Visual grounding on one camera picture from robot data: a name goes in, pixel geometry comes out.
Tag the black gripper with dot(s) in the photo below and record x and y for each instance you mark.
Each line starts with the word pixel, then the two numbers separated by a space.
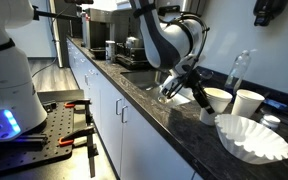
pixel 193 78

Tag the white paper cup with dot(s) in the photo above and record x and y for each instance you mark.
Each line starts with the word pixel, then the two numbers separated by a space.
pixel 247 103
pixel 219 100

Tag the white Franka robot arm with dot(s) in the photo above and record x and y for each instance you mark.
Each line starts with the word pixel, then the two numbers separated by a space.
pixel 10 83

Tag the white coffee filter stack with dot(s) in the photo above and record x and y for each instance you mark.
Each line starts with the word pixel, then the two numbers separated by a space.
pixel 250 140

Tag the dish soap bottle green liquid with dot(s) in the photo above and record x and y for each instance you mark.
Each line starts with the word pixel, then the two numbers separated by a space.
pixel 237 70

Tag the stainless steel sink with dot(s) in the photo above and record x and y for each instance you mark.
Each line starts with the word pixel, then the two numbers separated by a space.
pixel 144 78

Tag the small white pill bottle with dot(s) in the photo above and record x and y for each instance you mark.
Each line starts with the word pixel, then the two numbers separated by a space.
pixel 270 121

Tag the blue plastic item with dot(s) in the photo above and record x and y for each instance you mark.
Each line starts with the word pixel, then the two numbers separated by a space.
pixel 275 104

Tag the grey base cabinet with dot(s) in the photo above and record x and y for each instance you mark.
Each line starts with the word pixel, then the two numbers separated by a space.
pixel 144 150

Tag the black dish rack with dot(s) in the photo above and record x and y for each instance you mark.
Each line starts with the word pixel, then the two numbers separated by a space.
pixel 132 56

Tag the metal kettle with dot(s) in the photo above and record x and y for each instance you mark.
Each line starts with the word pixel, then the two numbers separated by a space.
pixel 133 42

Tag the metal canister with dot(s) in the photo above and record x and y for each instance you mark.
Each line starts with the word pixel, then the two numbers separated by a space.
pixel 110 51

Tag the grey countertop appliance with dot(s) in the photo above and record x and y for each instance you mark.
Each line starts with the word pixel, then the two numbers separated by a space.
pixel 127 23

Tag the black plastic tray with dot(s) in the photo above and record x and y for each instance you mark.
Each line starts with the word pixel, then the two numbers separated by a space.
pixel 98 53

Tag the black orange bar clamp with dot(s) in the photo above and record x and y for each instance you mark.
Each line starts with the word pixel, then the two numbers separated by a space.
pixel 79 133
pixel 79 102

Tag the stainless steel coffee machine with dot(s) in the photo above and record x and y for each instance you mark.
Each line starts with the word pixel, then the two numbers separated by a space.
pixel 97 26

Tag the black robot table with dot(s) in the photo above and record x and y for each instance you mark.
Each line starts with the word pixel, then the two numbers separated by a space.
pixel 67 166

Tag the black perforated breadboard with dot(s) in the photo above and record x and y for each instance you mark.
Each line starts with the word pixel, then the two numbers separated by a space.
pixel 50 133

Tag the black stereo camera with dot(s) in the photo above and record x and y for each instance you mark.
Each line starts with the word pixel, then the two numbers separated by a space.
pixel 79 1

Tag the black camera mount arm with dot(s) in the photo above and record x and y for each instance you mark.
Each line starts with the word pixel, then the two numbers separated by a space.
pixel 57 15

